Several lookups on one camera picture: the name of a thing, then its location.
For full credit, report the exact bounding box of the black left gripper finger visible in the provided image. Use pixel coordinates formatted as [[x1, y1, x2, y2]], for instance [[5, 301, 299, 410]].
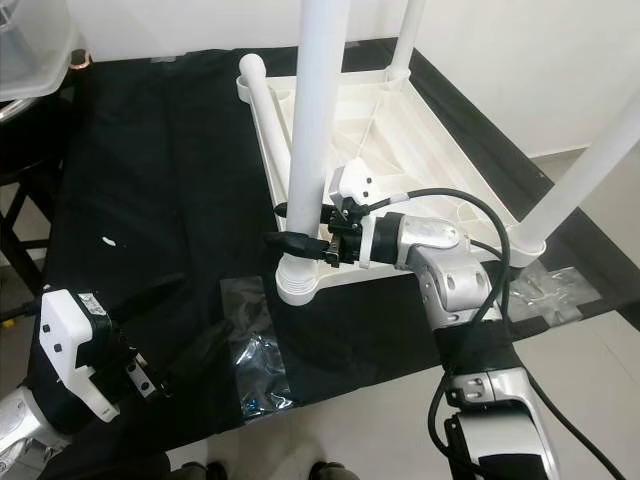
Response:
[[105, 272, 189, 322], [160, 318, 233, 393]]

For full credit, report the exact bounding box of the narrow clear tape strip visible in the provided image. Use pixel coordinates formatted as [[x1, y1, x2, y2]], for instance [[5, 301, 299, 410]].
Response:
[[220, 275, 296, 416]]

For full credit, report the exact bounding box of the black table cloth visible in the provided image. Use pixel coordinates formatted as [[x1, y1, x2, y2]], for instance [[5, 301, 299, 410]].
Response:
[[40, 38, 640, 471]]

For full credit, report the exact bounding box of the black metal stool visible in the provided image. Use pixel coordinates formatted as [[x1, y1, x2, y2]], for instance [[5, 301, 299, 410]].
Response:
[[0, 140, 61, 301]]

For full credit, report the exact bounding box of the black round bowl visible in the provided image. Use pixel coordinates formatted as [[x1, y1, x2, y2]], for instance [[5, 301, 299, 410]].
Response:
[[0, 50, 93, 153]]

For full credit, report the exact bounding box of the large clear tape patch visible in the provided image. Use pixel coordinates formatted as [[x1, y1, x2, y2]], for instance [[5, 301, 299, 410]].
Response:
[[500, 265, 597, 327]]

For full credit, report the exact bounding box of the clear plastic storage box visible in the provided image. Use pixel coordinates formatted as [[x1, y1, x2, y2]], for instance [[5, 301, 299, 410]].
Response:
[[0, 0, 76, 101]]

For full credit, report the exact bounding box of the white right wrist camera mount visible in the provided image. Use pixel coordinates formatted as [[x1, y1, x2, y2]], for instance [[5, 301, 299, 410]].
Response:
[[325, 158, 383, 267]]

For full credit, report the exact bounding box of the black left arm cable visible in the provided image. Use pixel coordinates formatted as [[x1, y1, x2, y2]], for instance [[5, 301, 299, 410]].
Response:
[[0, 305, 46, 327]]

